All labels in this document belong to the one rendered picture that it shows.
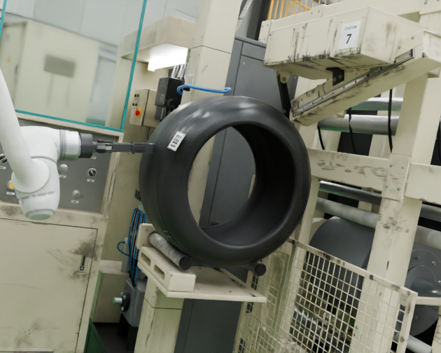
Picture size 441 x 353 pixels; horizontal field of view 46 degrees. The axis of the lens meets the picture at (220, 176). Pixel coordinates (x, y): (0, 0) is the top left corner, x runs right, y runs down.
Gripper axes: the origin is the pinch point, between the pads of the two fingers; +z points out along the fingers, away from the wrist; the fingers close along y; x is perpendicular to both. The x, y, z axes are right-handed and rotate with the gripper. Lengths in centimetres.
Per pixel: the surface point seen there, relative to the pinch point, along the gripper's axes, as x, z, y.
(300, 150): -2, 51, -12
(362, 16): -44, 56, -32
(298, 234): 36, 77, 23
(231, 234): 33, 41, 15
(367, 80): -26, 68, -23
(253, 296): 49, 39, -9
